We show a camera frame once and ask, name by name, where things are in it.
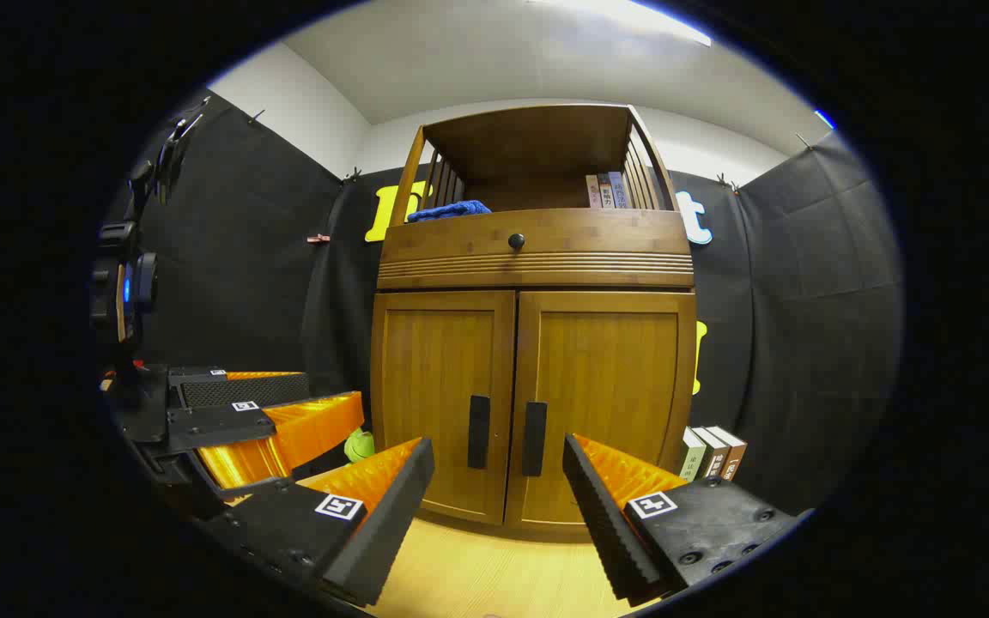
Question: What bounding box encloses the wooden shoe cabinet door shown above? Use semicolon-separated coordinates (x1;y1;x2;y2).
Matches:
372;290;517;524
505;290;698;529

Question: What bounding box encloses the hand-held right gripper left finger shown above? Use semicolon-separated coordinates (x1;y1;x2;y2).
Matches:
203;436;436;609

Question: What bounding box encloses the blue cloth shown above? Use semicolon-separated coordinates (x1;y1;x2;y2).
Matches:
407;200;492;223

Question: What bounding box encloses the green and white book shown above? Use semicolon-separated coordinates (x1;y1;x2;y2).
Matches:
679;427;707;482

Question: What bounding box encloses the white and brown book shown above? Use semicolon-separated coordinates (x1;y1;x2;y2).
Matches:
707;426;748;482

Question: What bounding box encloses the long ceiling light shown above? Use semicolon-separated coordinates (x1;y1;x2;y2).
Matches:
537;0;713;46

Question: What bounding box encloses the black backdrop cloth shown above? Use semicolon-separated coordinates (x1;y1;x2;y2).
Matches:
104;90;903;516

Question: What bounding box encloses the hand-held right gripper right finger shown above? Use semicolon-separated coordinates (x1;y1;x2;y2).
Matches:
562;433;804;606

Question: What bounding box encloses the wooden cabinet drawer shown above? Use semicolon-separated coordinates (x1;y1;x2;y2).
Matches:
377;209;695;288

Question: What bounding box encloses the wooden double-door shoe cabinet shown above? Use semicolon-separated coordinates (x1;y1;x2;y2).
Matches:
370;104;698;529

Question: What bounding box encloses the black door handle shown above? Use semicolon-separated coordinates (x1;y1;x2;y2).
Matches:
522;401;548;477
468;395;491;470

